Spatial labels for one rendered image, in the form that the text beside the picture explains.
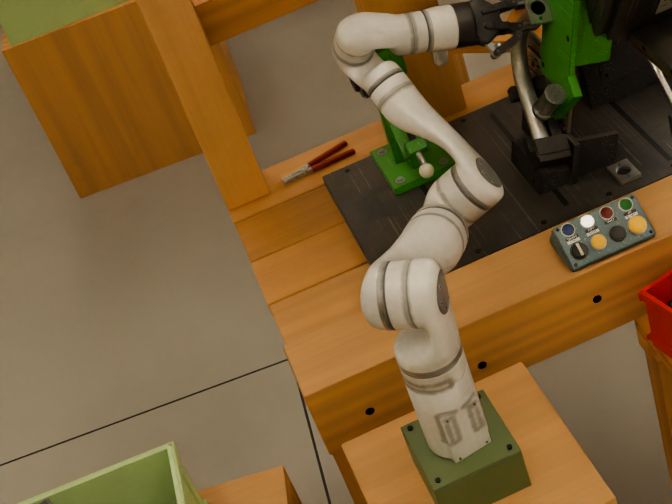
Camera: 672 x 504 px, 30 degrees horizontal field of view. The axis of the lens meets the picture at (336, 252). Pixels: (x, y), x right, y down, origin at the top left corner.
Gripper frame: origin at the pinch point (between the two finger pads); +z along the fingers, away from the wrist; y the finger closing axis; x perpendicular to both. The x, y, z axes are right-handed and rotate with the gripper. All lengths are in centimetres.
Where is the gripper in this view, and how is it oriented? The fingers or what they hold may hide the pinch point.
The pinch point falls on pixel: (528, 14)
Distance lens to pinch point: 221.0
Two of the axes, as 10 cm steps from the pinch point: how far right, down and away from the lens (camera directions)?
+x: -1.7, 1.9, 9.7
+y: -2.2, -9.6, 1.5
